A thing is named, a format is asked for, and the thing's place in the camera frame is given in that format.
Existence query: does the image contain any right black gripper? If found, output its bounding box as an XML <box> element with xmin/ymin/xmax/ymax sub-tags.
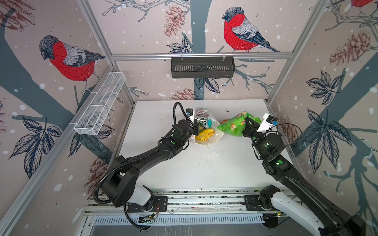
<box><xmin>245</xmin><ymin>116</ymin><xmax>268</xmax><ymax>160</ymax></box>

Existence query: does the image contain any yellow snack packet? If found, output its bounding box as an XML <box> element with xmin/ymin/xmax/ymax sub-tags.
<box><xmin>195</xmin><ymin>128</ymin><xmax>216</xmax><ymax>142</ymax></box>

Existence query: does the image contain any green chips bag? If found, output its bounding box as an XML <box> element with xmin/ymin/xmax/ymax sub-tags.
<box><xmin>217</xmin><ymin>111</ymin><xmax>262</xmax><ymax>137</ymax></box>

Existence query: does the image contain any white printed paper bag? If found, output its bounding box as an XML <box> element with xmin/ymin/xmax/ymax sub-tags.
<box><xmin>190</xmin><ymin>108</ymin><xmax>224</xmax><ymax>157</ymax></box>

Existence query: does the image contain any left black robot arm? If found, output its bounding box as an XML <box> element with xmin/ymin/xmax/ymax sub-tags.
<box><xmin>93</xmin><ymin>120</ymin><xmax>199</xmax><ymax>207</ymax></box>

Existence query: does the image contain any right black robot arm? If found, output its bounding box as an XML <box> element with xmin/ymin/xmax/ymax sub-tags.
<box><xmin>242</xmin><ymin>117</ymin><xmax>367</xmax><ymax>236</ymax></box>

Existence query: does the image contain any green white snack packet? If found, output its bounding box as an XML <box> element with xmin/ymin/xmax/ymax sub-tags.
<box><xmin>197</xmin><ymin>117</ymin><xmax>213</xmax><ymax>129</ymax></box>

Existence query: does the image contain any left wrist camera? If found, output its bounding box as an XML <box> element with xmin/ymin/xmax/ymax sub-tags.
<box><xmin>186</xmin><ymin>108</ymin><xmax>194</xmax><ymax>121</ymax></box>

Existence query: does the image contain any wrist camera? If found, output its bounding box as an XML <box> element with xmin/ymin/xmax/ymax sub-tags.
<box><xmin>257</xmin><ymin>113</ymin><xmax>278</xmax><ymax>133</ymax></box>
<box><xmin>186</xmin><ymin>108</ymin><xmax>194</xmax><ymax>121</ymax></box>

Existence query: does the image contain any right thin black cable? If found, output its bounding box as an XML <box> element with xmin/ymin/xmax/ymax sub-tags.
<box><xmin>265</xmin><ymin>122</ymin><xmax>303</xmax><ymax>148</ymax></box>

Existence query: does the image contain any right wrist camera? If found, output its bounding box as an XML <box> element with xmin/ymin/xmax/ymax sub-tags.
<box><xmin>257</xmin><ymin>113</ymin><xmax>278</xmax><ymax>133</ymax></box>

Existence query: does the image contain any left black corrugated cable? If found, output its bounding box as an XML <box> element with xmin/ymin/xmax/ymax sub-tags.
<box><xmin>93</xmin><ymin>101</ymin><xmax>190</xmax><ymax>231</ymax></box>

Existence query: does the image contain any black hanging wire basket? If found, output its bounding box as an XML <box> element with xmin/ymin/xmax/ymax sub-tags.
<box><xmin>171</xmin><ymin>57</ymin><xmax>235</xmax><ymax>79</ymax></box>

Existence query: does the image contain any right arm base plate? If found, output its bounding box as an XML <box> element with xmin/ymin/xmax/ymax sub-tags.
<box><xmin>243</xmin><ymin>193</ymin><xmax>280</xmax><ymax>212</ymax></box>

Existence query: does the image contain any aluminium mounting rail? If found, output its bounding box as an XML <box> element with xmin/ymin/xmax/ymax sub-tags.
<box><xmin>85</xmin><ymin>188</ymin><xmax>314</xmax><ymax>215</ymax></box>

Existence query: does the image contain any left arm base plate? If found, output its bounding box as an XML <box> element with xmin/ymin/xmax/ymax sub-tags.
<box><xmin>127</xmin><ymin>196</ymin><xmax>168</xmax><ymax>213</ymax></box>

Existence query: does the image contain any white mesh wall basket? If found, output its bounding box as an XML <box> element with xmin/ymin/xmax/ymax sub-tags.
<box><xmin>74</xmin><ymin>72</ymin><xmax>126</xmax><ymax>135</ymax></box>

